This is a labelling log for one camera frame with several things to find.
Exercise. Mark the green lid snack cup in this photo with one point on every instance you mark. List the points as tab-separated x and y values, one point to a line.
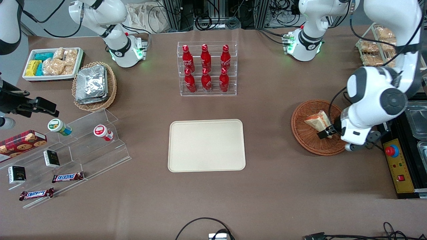
58	126

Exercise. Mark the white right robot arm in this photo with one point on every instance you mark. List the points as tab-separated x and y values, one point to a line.
100	13

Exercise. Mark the red cookie box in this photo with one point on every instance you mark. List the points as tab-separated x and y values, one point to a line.
20	144

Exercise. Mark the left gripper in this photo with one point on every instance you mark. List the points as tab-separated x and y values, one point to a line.
337	127

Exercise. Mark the brown wicker basket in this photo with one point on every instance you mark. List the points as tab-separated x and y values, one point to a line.
307	140

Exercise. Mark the yellow snack packet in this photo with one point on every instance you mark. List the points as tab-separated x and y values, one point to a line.
32	67

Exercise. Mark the beige plastic tray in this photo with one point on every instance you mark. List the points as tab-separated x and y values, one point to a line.
206	145

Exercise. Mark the triangle sandwich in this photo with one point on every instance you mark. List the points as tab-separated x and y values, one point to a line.
317	120

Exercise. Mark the clear plastic container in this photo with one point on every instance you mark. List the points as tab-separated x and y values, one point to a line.
417	120

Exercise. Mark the white snack bin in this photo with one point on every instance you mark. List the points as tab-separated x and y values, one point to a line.
50	77

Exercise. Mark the small grey device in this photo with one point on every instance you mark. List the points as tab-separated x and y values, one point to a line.
218	236

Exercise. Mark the yellow emergency stop box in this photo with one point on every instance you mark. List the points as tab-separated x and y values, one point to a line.
398	166

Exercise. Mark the snickers bar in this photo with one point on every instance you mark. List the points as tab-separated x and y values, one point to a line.
36	194
67	177

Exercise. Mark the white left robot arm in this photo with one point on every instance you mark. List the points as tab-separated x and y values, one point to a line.
367	86

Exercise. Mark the small black box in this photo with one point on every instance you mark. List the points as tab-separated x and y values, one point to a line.
16	174
51	158

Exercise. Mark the silver foil pouch stack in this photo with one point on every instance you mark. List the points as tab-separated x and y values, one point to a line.
90	83

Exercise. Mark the light wicker basket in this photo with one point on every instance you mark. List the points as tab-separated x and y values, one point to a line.
111	83

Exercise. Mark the red cola bottle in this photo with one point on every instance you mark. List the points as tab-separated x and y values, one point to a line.
187	60
226	59
224	82
205	59
190	83
206	82

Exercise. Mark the clear plastic bag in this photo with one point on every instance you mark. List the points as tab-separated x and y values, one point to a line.
146	16

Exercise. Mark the teal snack packet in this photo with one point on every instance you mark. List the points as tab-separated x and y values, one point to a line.
44	56

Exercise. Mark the red lid snack cup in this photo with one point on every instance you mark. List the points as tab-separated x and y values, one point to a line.
101	131

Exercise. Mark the clear acrylic bottle rack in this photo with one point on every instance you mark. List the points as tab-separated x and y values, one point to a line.
213	91

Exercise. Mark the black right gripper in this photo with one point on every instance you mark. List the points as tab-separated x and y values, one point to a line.
10	100

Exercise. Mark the clear acrylic stepped stand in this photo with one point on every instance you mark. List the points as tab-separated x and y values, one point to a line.
86	156

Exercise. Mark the bagged bread pack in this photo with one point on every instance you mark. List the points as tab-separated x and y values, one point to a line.
388	46
368	47
373	60
384	33

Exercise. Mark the bagged rice cracker pack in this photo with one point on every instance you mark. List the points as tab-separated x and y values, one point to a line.
53	67
68	70
71	56
58	53

